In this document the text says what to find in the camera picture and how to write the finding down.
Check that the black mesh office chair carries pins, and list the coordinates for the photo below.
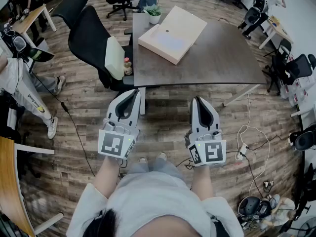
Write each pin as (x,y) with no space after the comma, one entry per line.
(296,68)
(89,38)
(71,6)

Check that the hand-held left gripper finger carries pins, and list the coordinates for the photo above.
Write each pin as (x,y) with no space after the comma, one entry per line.
(137,112)
(112,107)

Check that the white power strip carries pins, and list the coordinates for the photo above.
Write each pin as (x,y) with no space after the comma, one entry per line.
(242,151)

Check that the yellow drink bottle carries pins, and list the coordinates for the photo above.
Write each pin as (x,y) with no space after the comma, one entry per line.
(128,68)

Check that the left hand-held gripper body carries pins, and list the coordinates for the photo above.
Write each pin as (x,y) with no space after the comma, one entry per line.
(111,143)

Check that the black backpack device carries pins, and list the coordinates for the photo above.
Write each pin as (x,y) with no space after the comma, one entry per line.
(304,138)
(249,205)

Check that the wooden desk with white legs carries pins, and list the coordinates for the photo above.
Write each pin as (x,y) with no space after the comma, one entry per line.
(280,29)
(32,16)

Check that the white table leg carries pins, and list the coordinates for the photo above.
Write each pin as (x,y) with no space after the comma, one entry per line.
(239,95)

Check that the person's left forearm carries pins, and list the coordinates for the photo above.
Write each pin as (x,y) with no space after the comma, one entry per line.
(106,176)

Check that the person's white shirt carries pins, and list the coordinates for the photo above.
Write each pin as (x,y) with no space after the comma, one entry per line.
(153,201)

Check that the black floor fan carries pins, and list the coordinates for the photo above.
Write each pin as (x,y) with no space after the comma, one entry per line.
(306,228)

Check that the white A4 paper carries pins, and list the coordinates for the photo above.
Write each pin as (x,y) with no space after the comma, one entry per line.
(170,42)

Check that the person's right shoe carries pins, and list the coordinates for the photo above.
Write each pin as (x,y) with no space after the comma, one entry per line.
(161,156)

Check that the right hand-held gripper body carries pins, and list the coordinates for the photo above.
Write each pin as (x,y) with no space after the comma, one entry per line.
(213,152)

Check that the clear plastic storage bins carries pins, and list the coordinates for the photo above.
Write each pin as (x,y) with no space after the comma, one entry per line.
(298,90)

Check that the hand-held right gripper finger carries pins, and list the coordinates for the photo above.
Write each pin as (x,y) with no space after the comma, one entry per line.
(195,117)
(215,118)

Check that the orange wooden desk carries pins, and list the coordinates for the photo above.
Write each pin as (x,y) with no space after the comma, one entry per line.
(7,176)

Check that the person's jeans legs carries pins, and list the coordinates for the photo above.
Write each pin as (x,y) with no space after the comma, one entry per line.
(160,168)

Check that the person's right forearm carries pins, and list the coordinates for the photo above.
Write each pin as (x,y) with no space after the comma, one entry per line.
(202,181)

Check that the pale cushion on chair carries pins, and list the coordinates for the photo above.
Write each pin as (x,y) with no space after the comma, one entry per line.
(114,58)

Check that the green potted plant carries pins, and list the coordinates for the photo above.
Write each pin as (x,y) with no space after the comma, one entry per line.
(153,13)

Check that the person's shoe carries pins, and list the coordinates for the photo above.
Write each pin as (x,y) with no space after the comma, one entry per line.
(161,156)
(142,160)

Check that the person's left shoe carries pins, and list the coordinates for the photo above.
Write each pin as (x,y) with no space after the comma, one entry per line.
(142,160)

